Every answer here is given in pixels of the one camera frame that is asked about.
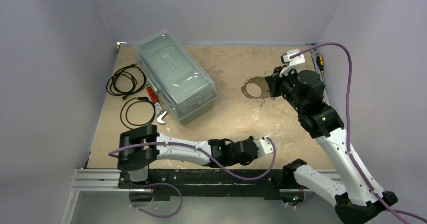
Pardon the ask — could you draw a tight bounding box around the metal key organizer plate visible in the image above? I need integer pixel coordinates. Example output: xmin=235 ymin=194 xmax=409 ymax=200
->
xmin=240 ymin=76 xmax=270 ymax=99

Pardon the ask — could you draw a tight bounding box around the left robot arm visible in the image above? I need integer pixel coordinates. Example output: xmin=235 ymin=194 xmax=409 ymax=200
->
xmin=110 ymin=125 xmax=273 ymax=188

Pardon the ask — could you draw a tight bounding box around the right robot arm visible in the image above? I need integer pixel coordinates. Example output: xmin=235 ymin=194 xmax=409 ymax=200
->
xmin=266 ymin=66 xmax=398 ymax=223

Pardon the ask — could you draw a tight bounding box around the yellow black screwdriver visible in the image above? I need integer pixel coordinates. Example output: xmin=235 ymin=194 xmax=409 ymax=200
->
xmin=316 ymin=55 xmax=325 ymax=74

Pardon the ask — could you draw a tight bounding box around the clear plastic storage box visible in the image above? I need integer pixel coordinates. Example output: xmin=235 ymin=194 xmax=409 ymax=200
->
xmin=131 ymin=29 xmax=217 ymax=125

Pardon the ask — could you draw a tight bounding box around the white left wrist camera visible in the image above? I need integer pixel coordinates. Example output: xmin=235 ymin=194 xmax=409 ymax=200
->
xmin=254 ymin=135 xmax=276 ymax=158

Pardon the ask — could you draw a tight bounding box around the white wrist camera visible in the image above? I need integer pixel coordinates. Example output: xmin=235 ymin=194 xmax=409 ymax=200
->
xmin=254 ymin=135 xmax=276 ymax=158
xmin=279 ymin=49 xmax=306 ymax=77

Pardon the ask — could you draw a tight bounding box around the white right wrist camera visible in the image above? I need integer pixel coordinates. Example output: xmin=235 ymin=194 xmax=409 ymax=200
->
xmin=279 ymin=49 xmax=306 ymax=77

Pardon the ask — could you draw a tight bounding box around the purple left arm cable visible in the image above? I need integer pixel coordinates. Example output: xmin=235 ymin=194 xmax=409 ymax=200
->
xmin=108 ymin=137 xmax=277 ymax=182

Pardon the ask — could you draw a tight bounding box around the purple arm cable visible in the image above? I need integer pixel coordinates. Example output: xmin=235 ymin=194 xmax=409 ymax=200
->
xmin=108 ymin=137 xmax=277 ymax=182
xmin=290 ymin=42 xmax=427 ymax=224

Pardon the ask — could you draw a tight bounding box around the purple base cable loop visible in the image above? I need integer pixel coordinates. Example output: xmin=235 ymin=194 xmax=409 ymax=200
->
xmin=128 ymin=182 xmax=183 ymax=219

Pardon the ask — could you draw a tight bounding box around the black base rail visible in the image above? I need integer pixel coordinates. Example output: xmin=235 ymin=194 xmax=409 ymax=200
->
xmin=118 ymin=169 xmax=313 ymax=204

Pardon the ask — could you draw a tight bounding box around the red handled adjustable wrench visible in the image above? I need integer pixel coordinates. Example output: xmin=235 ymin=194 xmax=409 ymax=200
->
xmin=147 ymin=86 xmax=168 ymax=124

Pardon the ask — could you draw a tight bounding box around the black usb cable loop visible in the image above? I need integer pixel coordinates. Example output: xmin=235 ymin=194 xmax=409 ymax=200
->
xmin=120 ymin=96 xmax=156 ymax=127

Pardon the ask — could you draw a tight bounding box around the coiled black cable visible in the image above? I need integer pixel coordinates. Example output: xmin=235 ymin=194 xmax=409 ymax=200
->
xmin=106 ymin=63 xmax=147 ymax=97

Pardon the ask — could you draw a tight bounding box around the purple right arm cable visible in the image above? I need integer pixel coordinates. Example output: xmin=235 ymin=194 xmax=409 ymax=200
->
xmin=290 ymin=42 xmax=427 ymax=224

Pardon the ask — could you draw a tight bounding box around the aluminium frame rail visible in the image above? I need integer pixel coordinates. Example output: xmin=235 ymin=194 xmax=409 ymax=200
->
xmin=70 ymin=169 xmax=120 ymax=192

